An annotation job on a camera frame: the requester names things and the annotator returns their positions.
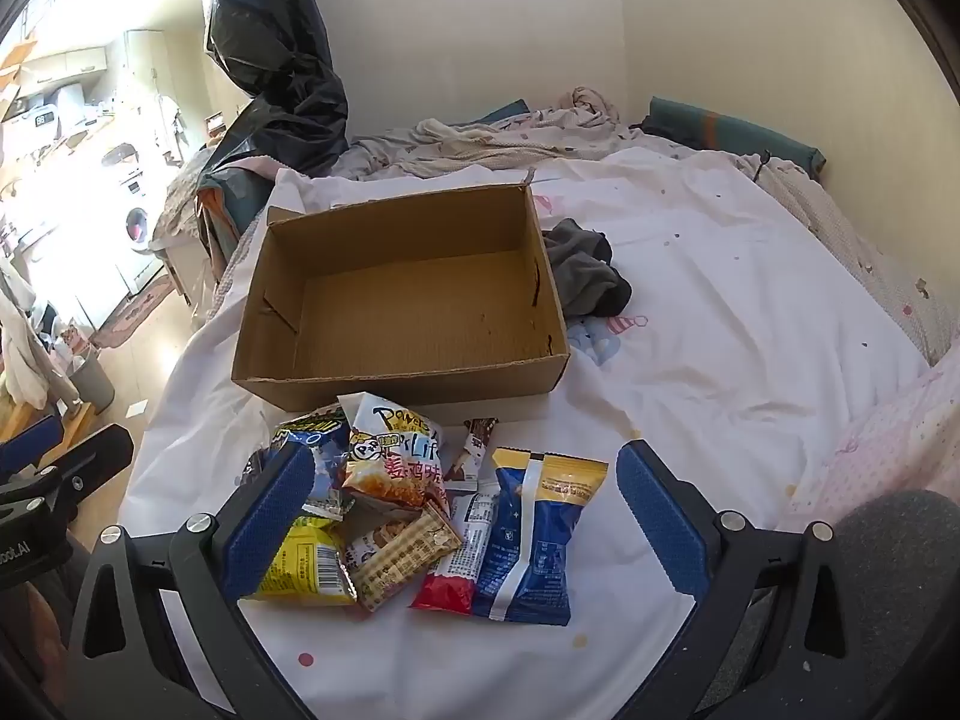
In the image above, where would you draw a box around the red and white snack packet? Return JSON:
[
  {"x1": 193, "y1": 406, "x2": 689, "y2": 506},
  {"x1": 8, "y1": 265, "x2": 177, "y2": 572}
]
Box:
[{"x1": 410, "y1": 491, "x2": 501, "y2": 614}]

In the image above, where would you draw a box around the blue yellow-topped snack packet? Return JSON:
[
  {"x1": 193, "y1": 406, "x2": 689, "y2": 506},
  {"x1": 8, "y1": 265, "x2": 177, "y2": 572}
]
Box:
[{"x1": 471, "y1": 448, "x2": 610, "y2": 627}]

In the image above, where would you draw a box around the pink quilted blanket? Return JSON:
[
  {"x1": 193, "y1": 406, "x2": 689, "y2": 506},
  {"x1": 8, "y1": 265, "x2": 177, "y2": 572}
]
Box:
[{"x1": 776, "y1": 360, "x2": 960, "y2": 533}]

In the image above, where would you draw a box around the patterned floor mat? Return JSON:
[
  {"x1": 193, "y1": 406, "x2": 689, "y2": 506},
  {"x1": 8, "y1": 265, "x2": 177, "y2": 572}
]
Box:
[{"x1": 94, "y1": 274, "x2": 173, "y2": 350}]

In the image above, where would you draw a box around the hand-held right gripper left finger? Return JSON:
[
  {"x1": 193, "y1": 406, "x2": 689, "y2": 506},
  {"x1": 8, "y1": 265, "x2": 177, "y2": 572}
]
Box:
[{"x1": 64, "y1": 436, "x2": 316, "y2": 720}]

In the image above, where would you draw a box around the beige crumpled blanket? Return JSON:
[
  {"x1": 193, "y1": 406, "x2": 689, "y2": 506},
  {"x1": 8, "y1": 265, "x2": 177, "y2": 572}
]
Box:
[{"x1": 330, "y1": 86, "x2": 646, "y2": 181}]

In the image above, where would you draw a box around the white printed bed sheet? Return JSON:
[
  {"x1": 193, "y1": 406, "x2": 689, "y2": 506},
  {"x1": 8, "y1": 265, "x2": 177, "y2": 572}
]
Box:
[{"x1": 116, "y1": 146, "x2": 931, "y2": 720}]

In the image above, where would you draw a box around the green pillow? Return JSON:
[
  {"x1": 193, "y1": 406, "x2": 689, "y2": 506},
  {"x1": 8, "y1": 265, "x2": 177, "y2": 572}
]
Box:
[{"x1": 641, "y1": 96, "x2": 827, "y2": 181}]

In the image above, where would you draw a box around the white cartoon snack packet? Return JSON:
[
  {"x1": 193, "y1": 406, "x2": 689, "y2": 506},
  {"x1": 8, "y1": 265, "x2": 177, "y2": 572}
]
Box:
[{"x1": 337, "y1": 392, "x2": 451, "y2": 518}]

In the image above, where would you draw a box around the white washing machine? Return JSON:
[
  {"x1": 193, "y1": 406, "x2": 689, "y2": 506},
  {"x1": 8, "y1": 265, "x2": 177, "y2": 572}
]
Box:
[{"x1": 112, "y1": 165, "x2": 170, "y2": 293}]

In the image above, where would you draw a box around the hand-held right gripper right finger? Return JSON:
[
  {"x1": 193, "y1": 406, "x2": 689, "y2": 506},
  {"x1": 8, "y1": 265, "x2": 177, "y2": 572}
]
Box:
[{"x1": 615, "y1": 439, "x2": 878, "y2": 720}]

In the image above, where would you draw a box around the white hanging garment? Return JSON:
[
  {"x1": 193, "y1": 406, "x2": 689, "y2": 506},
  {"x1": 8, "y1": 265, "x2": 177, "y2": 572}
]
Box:
[{"x1": 0, "y1": 255, "x2": 80, "y2": 410}]

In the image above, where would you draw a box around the dark grey garment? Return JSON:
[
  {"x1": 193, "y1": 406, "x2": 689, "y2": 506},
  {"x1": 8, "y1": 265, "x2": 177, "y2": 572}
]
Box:
[{"x1": 541, "y1": 217, "x2": 635, "y2": 320}]

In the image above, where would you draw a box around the teal and orange folded mat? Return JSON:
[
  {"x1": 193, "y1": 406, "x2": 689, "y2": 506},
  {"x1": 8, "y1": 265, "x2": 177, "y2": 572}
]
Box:
[{"x1": 196, "y1": 165, "x2": 271, "y2": 271}]

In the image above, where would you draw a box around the brown cardboard box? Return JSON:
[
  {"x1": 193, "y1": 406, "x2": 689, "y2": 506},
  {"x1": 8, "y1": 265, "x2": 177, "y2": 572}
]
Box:
[{"x1": 230, "y1": 169, "x2": 572, "y2": 415}]

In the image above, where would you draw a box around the waffle biscuit packet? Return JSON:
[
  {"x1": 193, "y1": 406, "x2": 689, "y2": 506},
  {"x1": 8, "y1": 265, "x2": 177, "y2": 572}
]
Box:
[{"x1": 346, "y1": 502, "x2": 464, "y2": 614}]

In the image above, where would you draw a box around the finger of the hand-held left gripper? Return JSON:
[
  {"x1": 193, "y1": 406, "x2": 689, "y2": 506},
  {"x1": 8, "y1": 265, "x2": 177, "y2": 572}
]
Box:
[
  {"x1": 52, "y1": 424, "x2": 136, "y2": 505},
  {"x1": 0, "y1": 416, "x2": 65, "y2": 475}
]

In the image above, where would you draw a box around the wooden stool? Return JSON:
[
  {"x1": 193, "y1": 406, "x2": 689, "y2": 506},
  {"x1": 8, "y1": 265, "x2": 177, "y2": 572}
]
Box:
[{"x1": 45, "y1": 401, "x2": 98, "y2": 451}]

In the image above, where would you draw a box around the grey trash bin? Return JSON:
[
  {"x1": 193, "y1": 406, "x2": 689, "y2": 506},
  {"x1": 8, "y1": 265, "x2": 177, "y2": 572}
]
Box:
[{"x1": 71, "y1": 345, "x2": 117, "y2": 413}]

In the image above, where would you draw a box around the black plastic bag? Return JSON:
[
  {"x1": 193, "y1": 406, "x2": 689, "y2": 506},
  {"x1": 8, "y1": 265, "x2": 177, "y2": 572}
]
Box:
[{"x1": 201, "y1": 0, "x2": 350, "y2": 188}]

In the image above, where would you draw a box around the brown chocolate bar packet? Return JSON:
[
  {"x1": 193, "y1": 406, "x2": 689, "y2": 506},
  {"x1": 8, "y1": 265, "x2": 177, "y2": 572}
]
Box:
[{"x1": 442, "y1": 418, "x2": 500, "y2": 483}]

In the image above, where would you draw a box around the yellow snack packet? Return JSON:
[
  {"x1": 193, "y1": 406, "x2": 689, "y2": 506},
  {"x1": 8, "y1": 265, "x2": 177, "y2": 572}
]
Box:
[{"x1": 244, "y1": 514, "x2": 359, "y2": 607}]

